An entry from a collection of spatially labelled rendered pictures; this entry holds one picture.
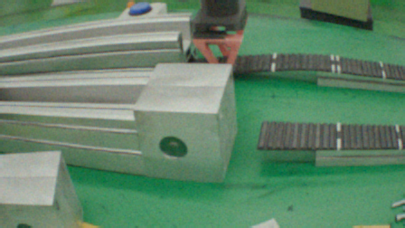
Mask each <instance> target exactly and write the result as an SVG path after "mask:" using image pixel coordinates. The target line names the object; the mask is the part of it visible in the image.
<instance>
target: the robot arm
mask: <svg viewBox="0 0 405 228"><path fill-rule="evenodd" d="M248 18H249V14H248V12H247V11H246V1H244V0H200V9H199V11H198V12H197V14H196V15H195V17H194V19H193V20H192V29H193V34H192V37H193V44H194V45H195V46H196V47H197V48H198V49H199V50H200V52H201V53H202V55H203V56H204V57H205V59H206V60H207V61H208V62H209V63H215V64H219V63H218V62H217V60H216V59H215V57H214V55H213V53H212V50H211V49H210V47H209V46H208V45H218V47H219V48H220V50H221V53H222V55H223V56H228V60H227V62H226V64H231V66H233V63H234V62H235V59H236V57H237V54H238V52H239V48H240V45H241V42H242V39H243V32H244V29H245V27H246V25H247V24H246V22H248ZM217 26H224V28H225V31H219V30H218V27H217ZM227 32H236V35H234V34H227ZM226 45H227V46H226ZM227 47H228V48H231V49H230V50H228V49H227Z"/></svg>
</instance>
